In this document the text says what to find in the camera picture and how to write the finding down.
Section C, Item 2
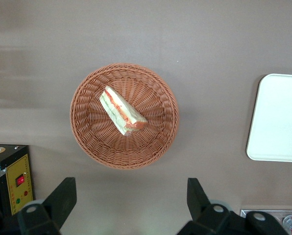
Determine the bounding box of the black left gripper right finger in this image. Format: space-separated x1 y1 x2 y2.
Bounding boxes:
177 178 242 235

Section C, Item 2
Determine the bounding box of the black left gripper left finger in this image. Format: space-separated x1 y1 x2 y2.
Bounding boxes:
17 177 77 235

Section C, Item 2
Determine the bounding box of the triangle sandwich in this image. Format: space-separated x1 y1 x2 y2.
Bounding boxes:
98 85 148 137

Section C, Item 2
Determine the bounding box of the round brown wicker basket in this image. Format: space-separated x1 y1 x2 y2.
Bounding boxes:
70 63 180 170

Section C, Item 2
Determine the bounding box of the beige plastic tray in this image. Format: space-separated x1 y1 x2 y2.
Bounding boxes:
246 73 292 163

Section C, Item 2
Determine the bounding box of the black food warmer yellow panel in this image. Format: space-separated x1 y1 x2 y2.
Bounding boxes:
0 143 34 216

